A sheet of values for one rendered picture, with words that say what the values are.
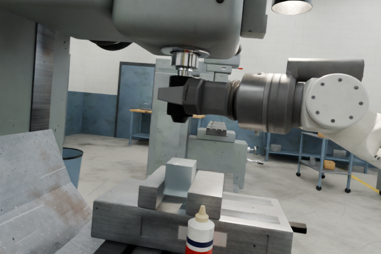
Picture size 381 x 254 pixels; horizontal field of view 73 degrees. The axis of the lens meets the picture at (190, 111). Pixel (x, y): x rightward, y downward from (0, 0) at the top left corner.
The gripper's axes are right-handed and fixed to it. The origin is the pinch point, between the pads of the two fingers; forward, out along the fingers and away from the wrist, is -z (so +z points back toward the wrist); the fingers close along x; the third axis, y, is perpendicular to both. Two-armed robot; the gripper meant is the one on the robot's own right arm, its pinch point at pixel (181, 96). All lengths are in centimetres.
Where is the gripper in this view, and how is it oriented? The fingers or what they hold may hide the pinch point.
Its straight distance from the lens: 45.3
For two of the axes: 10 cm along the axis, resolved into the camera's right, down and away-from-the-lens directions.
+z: 9.1, 1.0, -4.1
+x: -4.1, 0.0, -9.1
